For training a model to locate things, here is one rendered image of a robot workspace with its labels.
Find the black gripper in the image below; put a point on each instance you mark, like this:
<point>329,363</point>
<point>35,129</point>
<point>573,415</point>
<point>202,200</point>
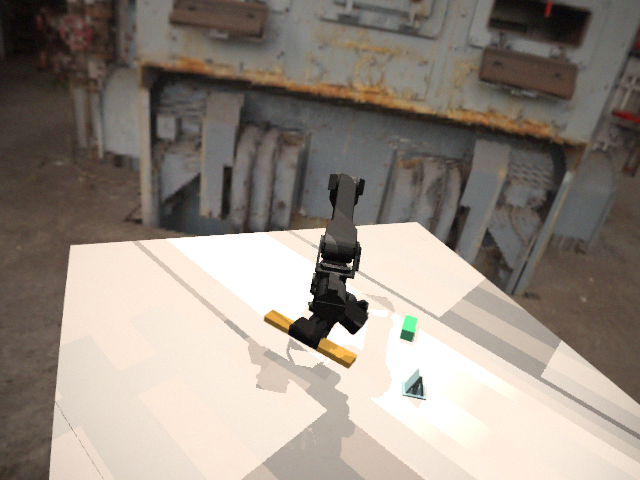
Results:
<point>311,331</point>

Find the orange bar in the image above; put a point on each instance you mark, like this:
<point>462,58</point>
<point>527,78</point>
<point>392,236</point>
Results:
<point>326,347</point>

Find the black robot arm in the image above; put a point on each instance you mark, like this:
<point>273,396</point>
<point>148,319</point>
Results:
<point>338,247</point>

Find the small green block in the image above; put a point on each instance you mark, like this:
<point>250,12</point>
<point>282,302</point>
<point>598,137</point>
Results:
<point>408,328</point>

